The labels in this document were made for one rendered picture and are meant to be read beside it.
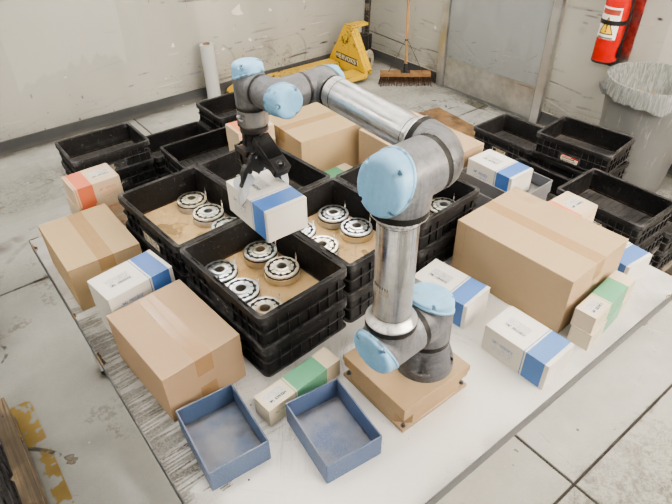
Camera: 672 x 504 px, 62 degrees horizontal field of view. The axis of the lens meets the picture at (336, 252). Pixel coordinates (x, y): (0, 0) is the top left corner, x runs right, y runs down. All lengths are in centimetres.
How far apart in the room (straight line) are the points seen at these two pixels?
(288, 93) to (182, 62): 378
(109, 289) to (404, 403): 85
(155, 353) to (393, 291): 63
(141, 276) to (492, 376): 101
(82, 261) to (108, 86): 310
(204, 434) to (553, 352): 91
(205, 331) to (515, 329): 83
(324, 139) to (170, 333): 112
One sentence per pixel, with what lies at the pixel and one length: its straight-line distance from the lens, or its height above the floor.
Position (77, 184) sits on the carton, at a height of 92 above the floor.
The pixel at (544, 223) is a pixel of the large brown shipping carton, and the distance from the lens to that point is 184.
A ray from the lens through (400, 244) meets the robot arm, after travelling 107.
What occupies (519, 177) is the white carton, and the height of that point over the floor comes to 89.
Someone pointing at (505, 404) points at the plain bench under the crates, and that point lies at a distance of 155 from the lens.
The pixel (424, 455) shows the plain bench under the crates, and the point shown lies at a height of 70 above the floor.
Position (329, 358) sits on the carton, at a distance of 151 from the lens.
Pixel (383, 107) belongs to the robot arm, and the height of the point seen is 142.
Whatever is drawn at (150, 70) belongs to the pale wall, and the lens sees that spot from 490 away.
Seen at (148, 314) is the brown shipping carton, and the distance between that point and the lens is 157.
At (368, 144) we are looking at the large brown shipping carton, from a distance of 230.
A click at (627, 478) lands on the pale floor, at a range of 242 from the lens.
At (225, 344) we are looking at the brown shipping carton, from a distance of 145.
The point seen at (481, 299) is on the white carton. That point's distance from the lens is 171.
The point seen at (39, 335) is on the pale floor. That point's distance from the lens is 299.
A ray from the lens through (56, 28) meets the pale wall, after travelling 462.
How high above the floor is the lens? 189
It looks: 38 degrees down
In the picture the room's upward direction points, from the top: 1 degrees counter-clockwise
